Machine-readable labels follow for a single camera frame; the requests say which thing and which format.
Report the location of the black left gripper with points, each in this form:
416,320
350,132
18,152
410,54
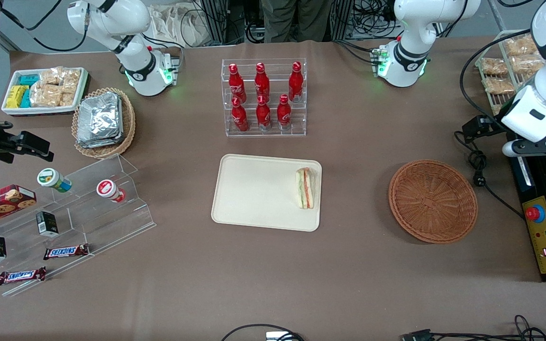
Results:
492,123

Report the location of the triangular sandwich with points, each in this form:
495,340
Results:
305,188

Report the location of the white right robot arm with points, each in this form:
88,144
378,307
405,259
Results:
140,66

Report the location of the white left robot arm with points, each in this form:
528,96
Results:
410,61

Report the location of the white rectangular snack tray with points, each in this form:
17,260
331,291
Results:
40,110

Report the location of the round brown wicker basket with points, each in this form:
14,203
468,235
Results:
432,201

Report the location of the oval light wicker basket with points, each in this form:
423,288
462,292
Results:
128,123

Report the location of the cream rectangular tray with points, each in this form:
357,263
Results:
259,192

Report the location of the rice cracker pack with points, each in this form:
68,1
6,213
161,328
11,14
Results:
493,66
497,109
525,64
518,46
498,85

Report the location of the green lid white cup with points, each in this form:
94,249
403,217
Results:
52,179

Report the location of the teal snack packet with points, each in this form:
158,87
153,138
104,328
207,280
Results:
26,98
29,80

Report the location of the clear bag of rice crackers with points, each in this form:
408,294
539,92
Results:
59,76
48,95

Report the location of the yellow snack packet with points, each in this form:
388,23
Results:
16,96

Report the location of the stack of silver foil packets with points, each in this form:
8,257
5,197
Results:
100,118

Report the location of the red lid white cup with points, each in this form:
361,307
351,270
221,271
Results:
108,189

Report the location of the clear acrylic stepped stand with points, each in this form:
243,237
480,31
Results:
112,222

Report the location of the brown snickers bar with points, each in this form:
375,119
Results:
21,275
66,251

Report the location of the black control box yellow panel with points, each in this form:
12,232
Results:
545,241

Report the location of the red cola bottle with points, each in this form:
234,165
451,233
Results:
284,115
240,118
237,85
262,83
295,84
263,116

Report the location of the clear acrylic bottle rack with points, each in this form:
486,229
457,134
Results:
273,133

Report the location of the person in dark trousers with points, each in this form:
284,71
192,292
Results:
296,19

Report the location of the black connector plug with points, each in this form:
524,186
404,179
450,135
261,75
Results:
417,336

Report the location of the small white device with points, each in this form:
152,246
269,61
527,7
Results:
275,336

